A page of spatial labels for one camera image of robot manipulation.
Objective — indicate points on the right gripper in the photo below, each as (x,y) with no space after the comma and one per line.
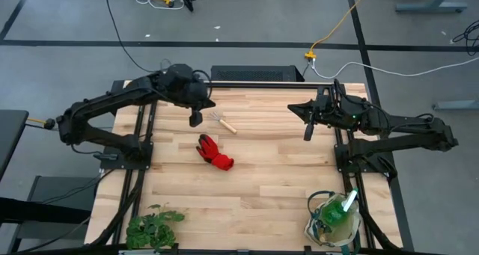
(323,111)

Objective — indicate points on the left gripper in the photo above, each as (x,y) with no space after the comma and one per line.
(196,105)

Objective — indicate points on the red gardening glove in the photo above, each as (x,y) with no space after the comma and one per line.
(213,154)

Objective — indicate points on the green spray bottle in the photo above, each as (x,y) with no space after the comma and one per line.
(333,214)

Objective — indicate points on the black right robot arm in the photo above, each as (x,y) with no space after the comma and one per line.
(411,126)

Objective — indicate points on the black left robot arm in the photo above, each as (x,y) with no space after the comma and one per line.
(112,98)

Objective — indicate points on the beige canvas gardening bag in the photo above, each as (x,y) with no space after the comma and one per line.
(338,238)

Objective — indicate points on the black perforated computer tower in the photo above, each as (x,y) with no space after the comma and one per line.
(284,73)

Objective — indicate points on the green artificial plant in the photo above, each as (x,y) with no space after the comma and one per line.
(149,229)

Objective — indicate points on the dark grey side stand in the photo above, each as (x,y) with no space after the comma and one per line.
(56,189)

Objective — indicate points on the dark office desk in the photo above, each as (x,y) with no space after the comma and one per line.
(11,135)

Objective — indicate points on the silver metal bracket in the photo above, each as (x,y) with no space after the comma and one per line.
(136,252)

